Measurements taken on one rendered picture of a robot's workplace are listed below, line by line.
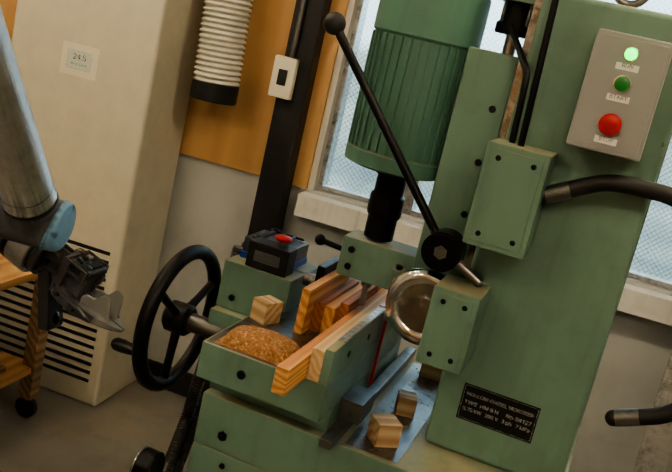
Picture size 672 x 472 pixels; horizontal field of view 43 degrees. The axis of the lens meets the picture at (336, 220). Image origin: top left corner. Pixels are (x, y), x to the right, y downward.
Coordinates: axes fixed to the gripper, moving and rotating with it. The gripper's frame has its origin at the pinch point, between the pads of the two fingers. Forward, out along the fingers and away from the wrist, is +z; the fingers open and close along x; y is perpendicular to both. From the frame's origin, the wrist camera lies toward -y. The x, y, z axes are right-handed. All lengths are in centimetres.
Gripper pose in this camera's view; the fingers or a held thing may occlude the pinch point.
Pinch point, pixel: (116, 329)
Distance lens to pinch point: 160.3
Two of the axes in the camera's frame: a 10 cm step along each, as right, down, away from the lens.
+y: 5.2, -8.0, -3.1
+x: 3.4, -1.4, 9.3
